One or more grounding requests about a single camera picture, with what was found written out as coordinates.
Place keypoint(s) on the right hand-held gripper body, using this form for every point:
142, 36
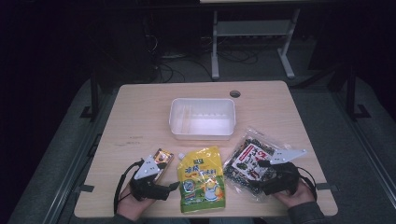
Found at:
281, 180

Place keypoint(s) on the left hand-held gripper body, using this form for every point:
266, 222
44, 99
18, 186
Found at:
146, 168

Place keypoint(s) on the gold brown snack packet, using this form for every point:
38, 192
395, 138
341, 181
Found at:
165, 157

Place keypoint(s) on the clear seaweed snack bag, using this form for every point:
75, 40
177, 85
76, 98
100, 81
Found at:
246, 161

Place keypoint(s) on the yellow spouted pouch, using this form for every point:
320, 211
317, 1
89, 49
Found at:
200, 180

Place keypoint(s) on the white plastic container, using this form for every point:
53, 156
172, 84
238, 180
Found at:
202, 119

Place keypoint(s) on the person's right hand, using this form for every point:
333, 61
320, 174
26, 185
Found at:
297, 196

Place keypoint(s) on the person's left hand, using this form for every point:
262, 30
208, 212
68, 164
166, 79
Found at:
132, 205

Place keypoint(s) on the grey tape strip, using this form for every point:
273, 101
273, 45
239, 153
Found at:
327, 187
84, 188

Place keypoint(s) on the black metal stand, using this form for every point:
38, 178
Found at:
94, 93
351, 93

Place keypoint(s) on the white metal desk frame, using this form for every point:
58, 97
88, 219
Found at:
252, 28

